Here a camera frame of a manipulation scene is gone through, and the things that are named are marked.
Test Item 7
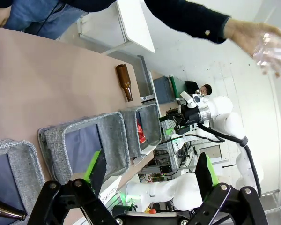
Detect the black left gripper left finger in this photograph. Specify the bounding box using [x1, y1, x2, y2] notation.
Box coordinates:
[27, 149, 119, 225]

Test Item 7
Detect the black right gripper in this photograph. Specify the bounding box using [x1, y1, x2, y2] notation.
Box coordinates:
[159, 105, 202, 135]

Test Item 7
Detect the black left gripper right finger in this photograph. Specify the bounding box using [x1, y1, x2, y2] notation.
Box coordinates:
[189, 152, 269, 225]

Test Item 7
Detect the brown glass bottle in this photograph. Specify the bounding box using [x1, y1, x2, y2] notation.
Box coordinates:
[0, 192, 28, 222]
[116, 64, 133, 103]

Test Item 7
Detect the clear plastic bottle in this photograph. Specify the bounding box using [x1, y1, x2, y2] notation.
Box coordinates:
[252, 32, 281, 68]

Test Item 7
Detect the person's left forearm navy sleeve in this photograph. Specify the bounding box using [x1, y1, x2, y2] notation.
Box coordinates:
[144, 0, 231, 45]

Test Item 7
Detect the crushed red cola can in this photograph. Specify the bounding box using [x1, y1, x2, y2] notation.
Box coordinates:
[136, 118, 147, 143]

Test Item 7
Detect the grey fabric basket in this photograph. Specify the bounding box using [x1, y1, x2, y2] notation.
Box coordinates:
[0, 139, 45, 225]
[119, 103, 162, 159]
[37, 111, 131, 186]

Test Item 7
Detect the person's left hand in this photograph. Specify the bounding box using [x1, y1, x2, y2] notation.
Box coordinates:
[224, 18, 281, 78]

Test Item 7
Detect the white paper sign PLASTIC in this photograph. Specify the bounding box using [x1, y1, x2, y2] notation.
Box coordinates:
[98, 175, 123, 205]

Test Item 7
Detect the blue-grey box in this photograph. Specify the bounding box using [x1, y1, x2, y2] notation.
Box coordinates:
[153, 76, 176, 104]

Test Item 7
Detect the green roll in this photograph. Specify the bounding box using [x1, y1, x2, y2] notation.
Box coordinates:
[169, 75, 180, 99]

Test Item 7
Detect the seated person black hair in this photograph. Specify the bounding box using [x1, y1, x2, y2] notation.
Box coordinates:
[184, 81, 213, 97]

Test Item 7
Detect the aluminium equipment rack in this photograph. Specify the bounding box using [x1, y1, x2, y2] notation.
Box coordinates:
[140, 135, 197, 186]

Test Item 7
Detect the white desk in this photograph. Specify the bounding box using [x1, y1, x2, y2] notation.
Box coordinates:
[77, 0, 155, 56]

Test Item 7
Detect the person in navy shirt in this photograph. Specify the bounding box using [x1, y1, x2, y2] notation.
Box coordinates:
[3, 0, 119, 40]

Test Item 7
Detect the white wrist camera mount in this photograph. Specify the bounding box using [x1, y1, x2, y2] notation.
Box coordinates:
[179, 90, 197, 109]

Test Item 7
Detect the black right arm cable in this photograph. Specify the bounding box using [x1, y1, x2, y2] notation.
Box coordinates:
[196, 123, 263, 197]

